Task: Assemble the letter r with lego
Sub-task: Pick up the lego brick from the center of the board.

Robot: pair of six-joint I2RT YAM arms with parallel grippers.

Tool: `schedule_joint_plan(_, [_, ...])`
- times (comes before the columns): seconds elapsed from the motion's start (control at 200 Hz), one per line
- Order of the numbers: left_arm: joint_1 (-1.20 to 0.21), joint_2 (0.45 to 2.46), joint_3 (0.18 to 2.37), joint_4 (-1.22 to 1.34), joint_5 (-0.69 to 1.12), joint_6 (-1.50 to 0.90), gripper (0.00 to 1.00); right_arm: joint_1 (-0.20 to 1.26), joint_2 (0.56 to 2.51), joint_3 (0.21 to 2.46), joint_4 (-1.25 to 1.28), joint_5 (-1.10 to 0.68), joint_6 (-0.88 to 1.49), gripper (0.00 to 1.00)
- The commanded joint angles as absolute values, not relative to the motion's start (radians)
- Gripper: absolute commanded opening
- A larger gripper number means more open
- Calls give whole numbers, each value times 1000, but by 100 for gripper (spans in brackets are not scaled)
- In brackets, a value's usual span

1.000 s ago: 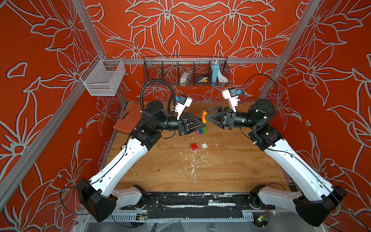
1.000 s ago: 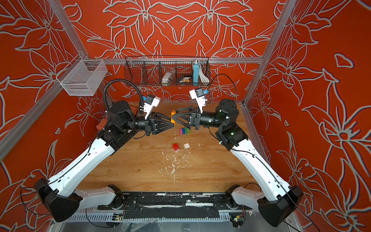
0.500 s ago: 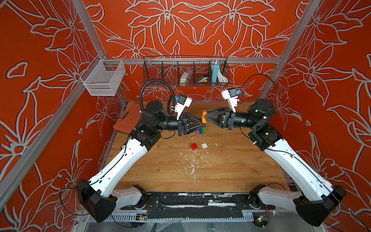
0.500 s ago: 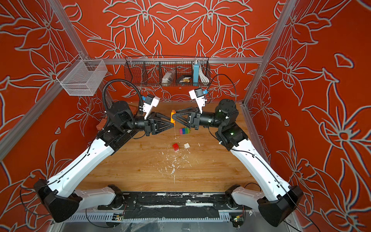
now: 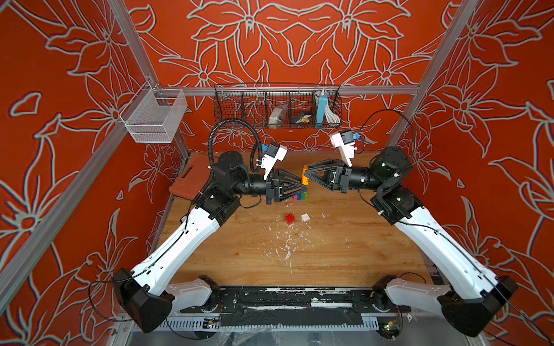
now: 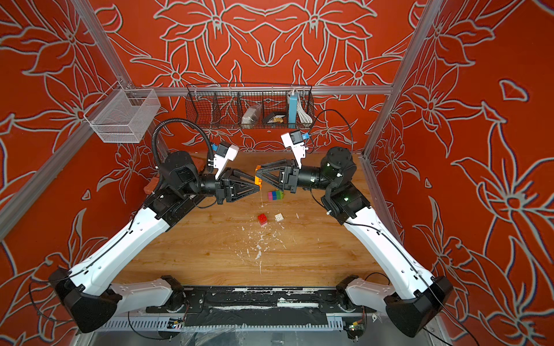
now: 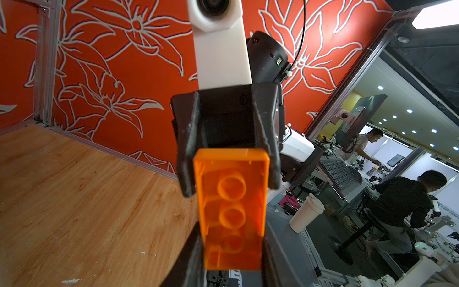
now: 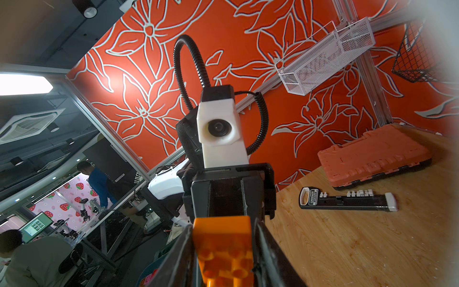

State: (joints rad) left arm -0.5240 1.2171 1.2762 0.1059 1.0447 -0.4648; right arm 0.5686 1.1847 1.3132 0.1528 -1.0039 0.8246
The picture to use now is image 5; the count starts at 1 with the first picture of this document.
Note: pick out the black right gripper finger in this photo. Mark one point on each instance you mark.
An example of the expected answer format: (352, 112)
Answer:
(322, 181)
(321, 166)

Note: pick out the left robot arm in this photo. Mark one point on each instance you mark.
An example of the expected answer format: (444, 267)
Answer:
(145, 292)

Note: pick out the red lego brick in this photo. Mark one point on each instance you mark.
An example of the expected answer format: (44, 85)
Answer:
(289, 219)

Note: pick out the black wire basket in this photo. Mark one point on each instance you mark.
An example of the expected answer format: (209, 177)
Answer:
(266, 105)

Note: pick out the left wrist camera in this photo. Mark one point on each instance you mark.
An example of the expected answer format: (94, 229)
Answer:
(274, 152)

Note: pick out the white wire basket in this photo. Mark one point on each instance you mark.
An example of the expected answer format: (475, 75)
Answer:
(155, 116)

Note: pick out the grey packet in basket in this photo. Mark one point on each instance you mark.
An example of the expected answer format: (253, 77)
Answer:
(277, 117)

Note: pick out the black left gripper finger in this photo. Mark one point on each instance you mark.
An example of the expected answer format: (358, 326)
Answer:
(289, 192)
(289, 178)

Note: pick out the orange tool case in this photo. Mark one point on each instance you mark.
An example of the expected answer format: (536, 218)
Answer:
(194, 178)

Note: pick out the black item in basket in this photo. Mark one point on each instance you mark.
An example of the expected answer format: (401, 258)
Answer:
(303, 118)

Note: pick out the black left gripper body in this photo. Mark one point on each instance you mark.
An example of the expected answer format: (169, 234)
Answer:
(270, 191)

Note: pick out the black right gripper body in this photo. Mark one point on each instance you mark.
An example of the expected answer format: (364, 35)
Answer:
(346, 179)

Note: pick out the orange lego brick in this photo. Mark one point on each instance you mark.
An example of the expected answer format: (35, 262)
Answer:
(305, 179)

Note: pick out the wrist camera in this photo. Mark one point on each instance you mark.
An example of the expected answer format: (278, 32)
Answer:
(274, 152)
(345, 142)

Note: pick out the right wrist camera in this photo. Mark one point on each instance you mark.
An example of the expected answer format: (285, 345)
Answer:
(345, 142)

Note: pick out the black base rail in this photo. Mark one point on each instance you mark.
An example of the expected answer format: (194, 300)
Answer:
(296, 306)

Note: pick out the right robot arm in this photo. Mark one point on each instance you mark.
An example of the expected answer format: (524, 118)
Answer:
(473, 294)

